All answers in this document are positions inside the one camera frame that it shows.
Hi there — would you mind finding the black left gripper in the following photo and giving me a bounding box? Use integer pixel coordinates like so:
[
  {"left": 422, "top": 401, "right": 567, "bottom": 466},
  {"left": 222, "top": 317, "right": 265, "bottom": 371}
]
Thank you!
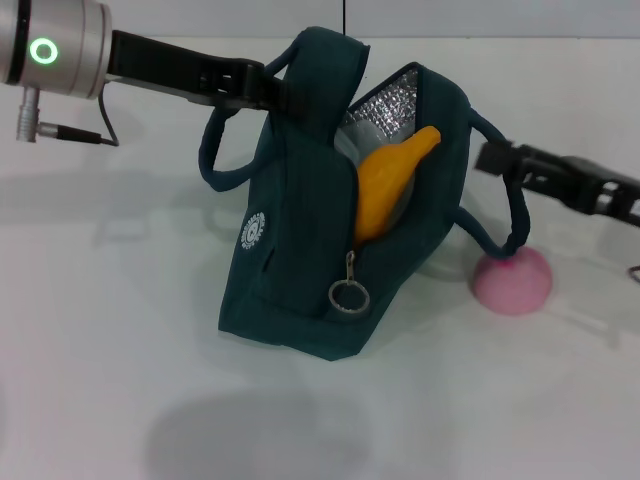
[{"left": 109, "top": 29, "right": 335, "bottom": 125}]

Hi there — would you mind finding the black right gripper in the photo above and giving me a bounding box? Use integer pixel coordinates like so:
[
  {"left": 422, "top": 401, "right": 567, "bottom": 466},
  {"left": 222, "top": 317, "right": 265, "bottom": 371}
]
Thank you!
[{"left": 472, "top": 140, "right": 640, "bottom": 225}]

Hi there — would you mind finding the yellow banana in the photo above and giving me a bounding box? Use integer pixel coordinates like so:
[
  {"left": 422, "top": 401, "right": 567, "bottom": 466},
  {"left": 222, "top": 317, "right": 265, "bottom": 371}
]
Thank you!
[{"left": 352, "top": 126, "right": 442, "bottom": 246}]

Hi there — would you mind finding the dark teal insulated bag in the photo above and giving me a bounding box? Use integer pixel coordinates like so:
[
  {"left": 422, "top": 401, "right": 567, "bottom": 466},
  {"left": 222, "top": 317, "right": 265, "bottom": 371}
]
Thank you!
[{"left": 198, "top": 27, "right": 531, "bottom": 362}]

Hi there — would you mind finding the pink peach bun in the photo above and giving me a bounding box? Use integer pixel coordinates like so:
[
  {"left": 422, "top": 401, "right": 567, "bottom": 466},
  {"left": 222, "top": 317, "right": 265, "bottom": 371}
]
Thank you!
[{"left": 473, "top": 247, "right": 554, "bottom": 315}]

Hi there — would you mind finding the metal zipper pull ring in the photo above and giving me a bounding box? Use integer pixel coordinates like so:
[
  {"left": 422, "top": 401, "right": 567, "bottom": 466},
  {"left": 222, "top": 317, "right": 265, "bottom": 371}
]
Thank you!
[{"left": 328, "top": 249, "right": 372, "bottom": 317}]

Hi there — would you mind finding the left arm cable with plug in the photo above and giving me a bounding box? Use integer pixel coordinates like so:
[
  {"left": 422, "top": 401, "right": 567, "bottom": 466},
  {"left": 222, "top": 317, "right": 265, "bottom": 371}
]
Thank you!
[{"left": 14, "top": 87, "right": 121, "bottom": 147}]

